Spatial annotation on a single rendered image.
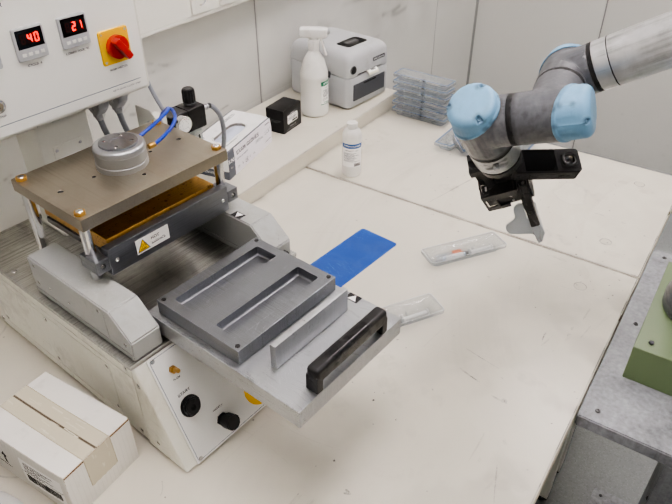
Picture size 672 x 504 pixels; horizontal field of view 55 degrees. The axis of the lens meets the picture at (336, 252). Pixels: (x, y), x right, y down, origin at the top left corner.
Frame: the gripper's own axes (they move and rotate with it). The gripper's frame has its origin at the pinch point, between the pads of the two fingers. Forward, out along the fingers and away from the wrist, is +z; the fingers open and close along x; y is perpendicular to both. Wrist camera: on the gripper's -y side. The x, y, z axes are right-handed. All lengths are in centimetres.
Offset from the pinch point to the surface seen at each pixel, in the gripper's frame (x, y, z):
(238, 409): 35, 47, -25
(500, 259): 0.1, 12.5, 20.8
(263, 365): 34, 32, -40
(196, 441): 41, 51, -31
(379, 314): 27.7, 18.4, -33.7
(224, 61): -68, 76, 2
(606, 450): 32, 7, 102
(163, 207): 8, 49, -44
